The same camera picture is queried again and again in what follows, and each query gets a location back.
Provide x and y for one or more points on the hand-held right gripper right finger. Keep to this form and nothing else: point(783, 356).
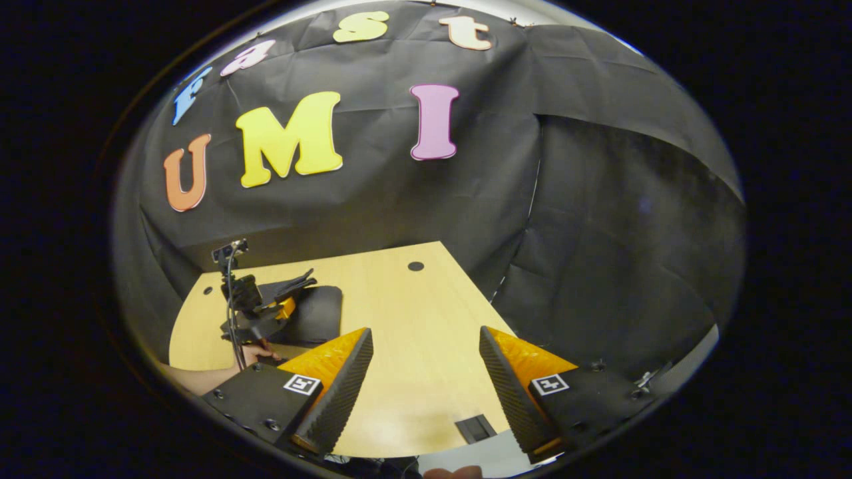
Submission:
point(509, 399)

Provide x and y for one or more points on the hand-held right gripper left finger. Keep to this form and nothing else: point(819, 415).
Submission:
point(339, 399)

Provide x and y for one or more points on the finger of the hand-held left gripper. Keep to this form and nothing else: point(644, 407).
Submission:
point(293, 285)
point(286, 308)

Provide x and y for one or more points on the black jeans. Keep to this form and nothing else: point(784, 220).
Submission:
point(319, 319)

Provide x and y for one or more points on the black backdrop cloth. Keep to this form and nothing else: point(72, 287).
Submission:
point(399, 199)

